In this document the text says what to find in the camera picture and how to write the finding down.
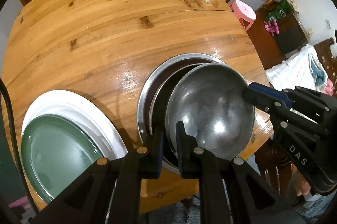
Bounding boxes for wooden table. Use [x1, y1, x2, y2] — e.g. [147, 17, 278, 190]
[1, 0, 275, 214]

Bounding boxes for large white plate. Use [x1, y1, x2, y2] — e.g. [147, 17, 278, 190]
[21, 90, 128, 160]

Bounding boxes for black cable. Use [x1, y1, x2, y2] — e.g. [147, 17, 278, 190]
[0, 77, 40, 214]

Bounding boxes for pink plastic stool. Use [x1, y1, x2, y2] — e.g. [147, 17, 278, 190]
[229, 0, 257, 31]

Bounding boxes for green plate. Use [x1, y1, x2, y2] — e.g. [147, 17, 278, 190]
[21, 115, 103, 203]

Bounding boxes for white quilted bedding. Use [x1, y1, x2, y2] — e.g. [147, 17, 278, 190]
[266, 44, 328, 92]

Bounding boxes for pink steel-lined bowl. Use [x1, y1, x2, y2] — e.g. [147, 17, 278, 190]
[148, 63, 201, 168]

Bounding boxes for pink toy dumbbells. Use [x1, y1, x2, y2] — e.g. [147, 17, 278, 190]
[264, 19, 279, 36]

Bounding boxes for small steel bowl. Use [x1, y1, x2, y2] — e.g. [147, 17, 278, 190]
[165, 63, 255, 160]

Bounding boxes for person's right hand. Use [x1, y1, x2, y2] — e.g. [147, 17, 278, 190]
[295, 174, 311, 196]

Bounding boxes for large steel bowl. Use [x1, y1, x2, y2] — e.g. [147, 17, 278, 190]
[136, 52, 230, 175]

